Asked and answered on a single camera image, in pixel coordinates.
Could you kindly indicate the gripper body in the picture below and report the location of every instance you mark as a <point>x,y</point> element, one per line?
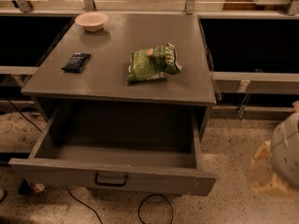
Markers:
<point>286,153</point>

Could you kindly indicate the grey top drawer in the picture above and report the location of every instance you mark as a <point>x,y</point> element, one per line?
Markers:
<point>157,146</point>

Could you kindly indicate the black top drawer handle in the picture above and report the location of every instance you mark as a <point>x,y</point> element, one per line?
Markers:
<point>109,181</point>

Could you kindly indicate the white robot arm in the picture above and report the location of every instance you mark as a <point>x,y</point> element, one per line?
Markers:
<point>274,169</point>

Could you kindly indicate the grey drawer cabinet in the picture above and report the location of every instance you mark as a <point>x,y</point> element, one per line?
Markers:
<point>104,75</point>

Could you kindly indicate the small can on floor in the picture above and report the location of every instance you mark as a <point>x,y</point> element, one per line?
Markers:
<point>37,188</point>

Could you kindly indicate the beige bowl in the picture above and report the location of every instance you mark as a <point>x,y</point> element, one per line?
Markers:
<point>91,21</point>

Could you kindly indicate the green chip bag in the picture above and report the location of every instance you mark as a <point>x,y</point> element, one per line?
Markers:
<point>153,63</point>

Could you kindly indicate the dark blue snack packet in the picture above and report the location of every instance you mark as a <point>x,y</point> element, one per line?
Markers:
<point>76,62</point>

